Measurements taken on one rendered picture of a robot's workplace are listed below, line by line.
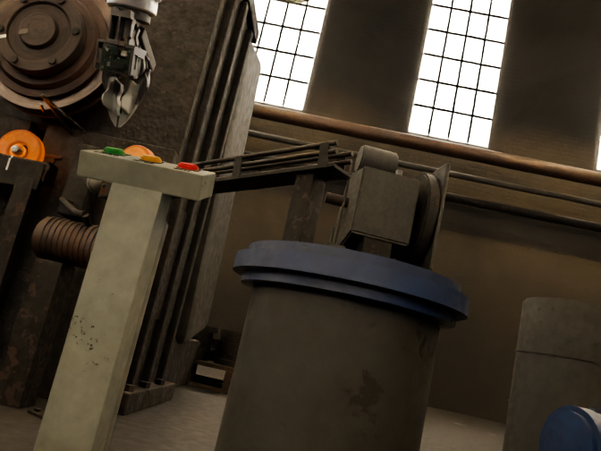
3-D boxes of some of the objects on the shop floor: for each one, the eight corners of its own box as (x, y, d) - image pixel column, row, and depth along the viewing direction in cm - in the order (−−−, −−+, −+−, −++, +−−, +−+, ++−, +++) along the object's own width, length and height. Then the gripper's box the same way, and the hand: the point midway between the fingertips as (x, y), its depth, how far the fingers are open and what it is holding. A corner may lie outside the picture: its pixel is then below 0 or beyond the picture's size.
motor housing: (1, 396, 171) (55, 219, 182) (73, 413, 170) (124, 234, 181) (-24, 400, 159) (37, 209, 170) (55, 419, 158) (111, 225, 168)
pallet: (40, 351, 336) (63, 276, 345) (96, 353, 415) (113, 291, 424) (246, 399, 325) (265, 319, 334) (262, 391, 405) (276, 327, 414)
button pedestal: (16, 458, 112) (107, 154, 125) (139, 488, 111) (218, 177, 124) (-30, 475, 97) (79, 125, 109) (111, 509, 95) (205, 151, 108)
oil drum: (486, 448, 349) (508, 299, 368) (588, 472, 346) (605, 319, 364) (522, 467, 291) (545, 289, 310) (644, 495, 288) (661, 313, 306)
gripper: (97, 2, 106) (80, 121, 109) (145, 11, 106) (127, 130, 109) (115, 12, 115) (99, 123, 118) (160, 21, 114) (143, 131, 117)
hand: (120, 120), depth 116 cm, fingers closed
